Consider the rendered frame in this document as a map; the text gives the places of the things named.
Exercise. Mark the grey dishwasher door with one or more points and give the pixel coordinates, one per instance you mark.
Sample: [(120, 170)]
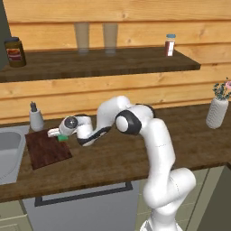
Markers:
[(84, 210)]

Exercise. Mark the grey sink basin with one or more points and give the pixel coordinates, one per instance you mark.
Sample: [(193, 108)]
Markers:
[(9, 153)]

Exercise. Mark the dark wooden cutting board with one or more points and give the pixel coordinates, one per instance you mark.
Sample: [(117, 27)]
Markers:
[(46, 148)]

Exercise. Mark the beige cabinet drawer front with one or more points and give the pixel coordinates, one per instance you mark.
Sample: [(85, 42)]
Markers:
[(12, 215)]

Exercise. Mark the white soap dispenser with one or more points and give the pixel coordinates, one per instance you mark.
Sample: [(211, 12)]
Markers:
[(36, 119)]

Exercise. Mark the green sponge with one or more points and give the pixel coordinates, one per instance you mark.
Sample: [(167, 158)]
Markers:
[(62, 138)]

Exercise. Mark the dark jar with red label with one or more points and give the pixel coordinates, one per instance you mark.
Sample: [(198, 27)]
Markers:
[(15, 52)]

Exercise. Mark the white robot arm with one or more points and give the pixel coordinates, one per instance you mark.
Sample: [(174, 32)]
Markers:
[(159, 150)]

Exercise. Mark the flowers with green leaves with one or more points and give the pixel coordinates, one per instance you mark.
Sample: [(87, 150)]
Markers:
[(223, 90)]

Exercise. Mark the dark wooden wall shelf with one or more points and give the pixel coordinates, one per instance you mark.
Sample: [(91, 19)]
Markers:
[(99, 63)]

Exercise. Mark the small red spice jar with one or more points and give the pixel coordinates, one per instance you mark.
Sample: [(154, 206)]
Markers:
[(170, 45)]

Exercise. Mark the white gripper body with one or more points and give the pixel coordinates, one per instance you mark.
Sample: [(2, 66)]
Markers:
[(53, 132)]

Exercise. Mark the clear drinking glass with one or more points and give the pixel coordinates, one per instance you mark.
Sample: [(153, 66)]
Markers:
[(110, 36), (81, 36)]

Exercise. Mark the white ribbed vase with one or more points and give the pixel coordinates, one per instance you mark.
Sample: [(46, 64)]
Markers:
[(217, 113)]

